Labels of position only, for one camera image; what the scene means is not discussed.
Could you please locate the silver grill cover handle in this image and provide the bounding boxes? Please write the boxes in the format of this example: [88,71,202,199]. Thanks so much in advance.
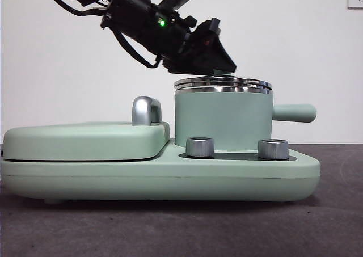
[131,96,163,127]

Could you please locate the pale green steamer pot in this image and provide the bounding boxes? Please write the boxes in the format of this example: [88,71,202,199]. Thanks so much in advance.
[173,85,317,153]

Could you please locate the glass lid with green knob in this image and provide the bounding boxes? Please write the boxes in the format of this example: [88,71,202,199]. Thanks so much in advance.
[173,68,273,91]

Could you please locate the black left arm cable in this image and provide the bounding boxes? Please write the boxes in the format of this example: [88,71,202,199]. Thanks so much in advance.
[42,0,161,70]

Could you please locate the silver control knob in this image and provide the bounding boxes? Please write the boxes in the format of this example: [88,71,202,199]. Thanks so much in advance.
[185,137,216,158]
[258,138,289,161]

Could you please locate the pale green appliance base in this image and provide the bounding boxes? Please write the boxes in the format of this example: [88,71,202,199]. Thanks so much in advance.
[0,139,322,205]

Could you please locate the pale green hinged grill cover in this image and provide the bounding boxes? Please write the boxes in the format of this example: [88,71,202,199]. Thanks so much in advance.
[2,121,172,163]

